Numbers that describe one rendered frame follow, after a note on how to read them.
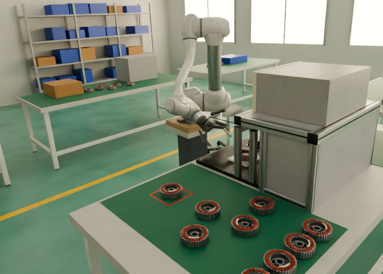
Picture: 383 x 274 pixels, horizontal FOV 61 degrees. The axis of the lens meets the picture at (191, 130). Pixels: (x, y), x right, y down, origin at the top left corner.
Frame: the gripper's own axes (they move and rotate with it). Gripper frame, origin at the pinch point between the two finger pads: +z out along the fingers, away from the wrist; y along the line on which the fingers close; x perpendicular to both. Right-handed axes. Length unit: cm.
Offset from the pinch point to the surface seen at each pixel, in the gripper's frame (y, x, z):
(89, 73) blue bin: -16, -377, -489
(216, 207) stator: 37, 39, 39
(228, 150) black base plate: -1.3, -7.1, 4.7
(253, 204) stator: 23, 37, 49
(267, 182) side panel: 8, 29, 43
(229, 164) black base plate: 9.0, 6.8, 17.2
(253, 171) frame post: 8.8, 26.9, 34.6
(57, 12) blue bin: -28, -250, -556
